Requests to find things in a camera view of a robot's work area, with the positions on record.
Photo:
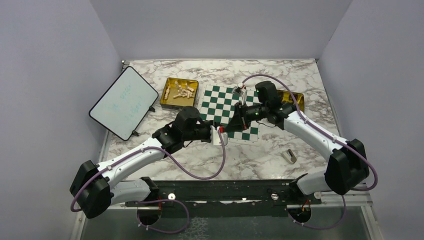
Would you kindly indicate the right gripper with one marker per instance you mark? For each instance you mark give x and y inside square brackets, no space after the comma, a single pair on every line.
[240,114]

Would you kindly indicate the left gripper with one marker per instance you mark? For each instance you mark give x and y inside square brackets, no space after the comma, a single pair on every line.
[208,124]

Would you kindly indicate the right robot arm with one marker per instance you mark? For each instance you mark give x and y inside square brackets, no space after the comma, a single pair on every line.
[347,165]

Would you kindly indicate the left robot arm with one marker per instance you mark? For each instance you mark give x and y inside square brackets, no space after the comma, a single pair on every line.
[95,187]

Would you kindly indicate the green white chess board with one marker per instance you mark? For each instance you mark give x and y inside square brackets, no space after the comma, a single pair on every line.
[216,102]

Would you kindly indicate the gold tin with light pieces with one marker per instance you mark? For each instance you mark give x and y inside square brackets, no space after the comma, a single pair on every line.
[179,93]

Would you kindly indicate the beige black small device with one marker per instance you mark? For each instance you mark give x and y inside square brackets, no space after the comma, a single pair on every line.
[289,156]

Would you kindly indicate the small whiteboard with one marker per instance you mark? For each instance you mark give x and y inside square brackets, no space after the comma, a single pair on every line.
[125,104]

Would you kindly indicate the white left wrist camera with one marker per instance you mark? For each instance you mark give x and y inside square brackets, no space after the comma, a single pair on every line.
[218,136]

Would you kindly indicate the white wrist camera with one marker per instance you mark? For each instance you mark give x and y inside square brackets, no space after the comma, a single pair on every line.
[218,136]
[241,91]

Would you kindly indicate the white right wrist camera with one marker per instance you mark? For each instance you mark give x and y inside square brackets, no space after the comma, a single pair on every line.
[241,91]

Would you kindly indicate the black mounting rail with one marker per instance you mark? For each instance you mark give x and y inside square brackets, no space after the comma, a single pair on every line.
[223,198]

